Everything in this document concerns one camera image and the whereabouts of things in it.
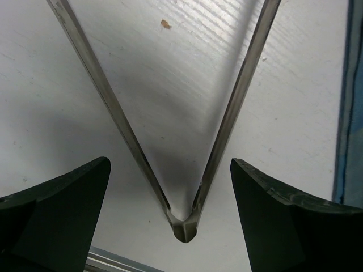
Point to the aluminium table edge rail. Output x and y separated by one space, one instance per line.
102 260

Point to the steel serving tongs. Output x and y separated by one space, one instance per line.
184 230

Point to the blue beige patchwork placemat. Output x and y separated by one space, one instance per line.
348 162

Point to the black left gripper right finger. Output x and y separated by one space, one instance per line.
287 229

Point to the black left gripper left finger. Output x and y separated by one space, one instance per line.
50 226

